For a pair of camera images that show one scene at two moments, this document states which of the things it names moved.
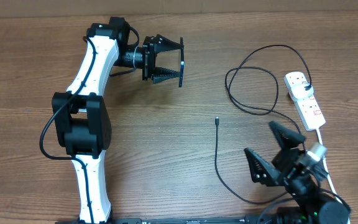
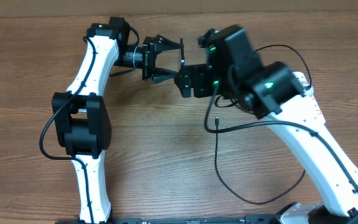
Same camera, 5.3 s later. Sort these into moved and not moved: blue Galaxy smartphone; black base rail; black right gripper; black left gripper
Moved: black right gripper
Not moved: blue Galaxy smartphone; black base rail; black left gripper
